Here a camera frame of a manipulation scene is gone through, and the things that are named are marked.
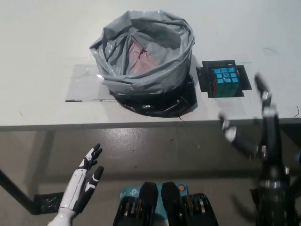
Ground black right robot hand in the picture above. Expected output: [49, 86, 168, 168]
[218, 73, 291, 186]

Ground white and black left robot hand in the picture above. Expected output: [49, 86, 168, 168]
[58, 143, 105, 215]

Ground blue-faced rubik's cube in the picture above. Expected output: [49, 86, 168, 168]
[210, 67, 241, 98]

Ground grey and black plastic bag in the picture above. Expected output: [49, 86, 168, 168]
[89, 9, 198, 118]

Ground teal TP-Link box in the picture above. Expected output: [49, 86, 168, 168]
[119, 182, 189, 218]

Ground black diagonal table leg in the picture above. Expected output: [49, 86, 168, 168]
[0, 168, 38, 215]

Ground black robot body blocks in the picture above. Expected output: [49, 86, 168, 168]
[112, 181, 221, 226]

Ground clear tape patch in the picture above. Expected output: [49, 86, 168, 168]
[64, 64, 118, 102]

